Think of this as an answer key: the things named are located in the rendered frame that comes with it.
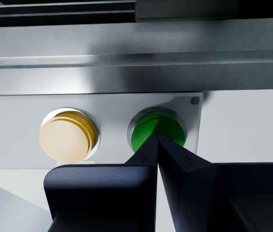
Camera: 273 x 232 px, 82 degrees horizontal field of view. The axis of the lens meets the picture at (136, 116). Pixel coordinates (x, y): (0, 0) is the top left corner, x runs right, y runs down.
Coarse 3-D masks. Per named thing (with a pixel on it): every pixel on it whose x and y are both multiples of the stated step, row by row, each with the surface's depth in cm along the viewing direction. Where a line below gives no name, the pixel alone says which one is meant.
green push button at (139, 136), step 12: (144, 120) 11; (156, 120) 11; (168, 120) 11; (132, 132) 12; (144, 132) 11; (156, 132) 11; (168, 132) 11; (180, 132) 11; (132, 144) 12; (180, 144) 12
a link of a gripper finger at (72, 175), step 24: (144, 144) 9; (72, 168) 4; (96, 168) 4; (120, 168) 4; (144, 168) 4; (48, 192) 4; (72, 192) 4; (96, 192) 4; (120, 192) 4; (144, 192) 4; (144, 216) 4
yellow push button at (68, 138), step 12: (48, 120) 11; (60, 120) 11; (72, 120) 11; (84, 120) 12; (48, 132) 12; (60, 132) 12; (72, 132) 11; (84, 132) 12; (48, 144) 12; (60, 144) 12; (72, 144) 12; (84, 144) 12; (60, 156) 12; (72, 156) 12; (84, 156) 12
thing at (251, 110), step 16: (208, 96) 22; (224, 96) 22; (240, 96) 21; (256, 96) 21; (272, 96) 21; (208, 112) 22; (224, 112) 22; (240, 112) 22; (256, 112) 22; (272, 112) 22; (208, 128) 23; (224, 128) 23; (240, 128) 23; (256, 128) 23; (272, 128) 23
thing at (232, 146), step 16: (208, 144) 24; (224, 144) 24; (240, 144) 24; (256, 144) 24; (272, 144) 24; (208, 160) 25; (224, 160) 25; (240, 160) 25; (256, 160) 25; (272, 160) 25; (0, 176) 27; (16, 176) 27; (32, 176) 27; (160, 176) 26; (16, 192) 28; (32, 192) 28; (160, 192) 27; (48, 208) 29; (160, 208) 29; (160, 224) 30
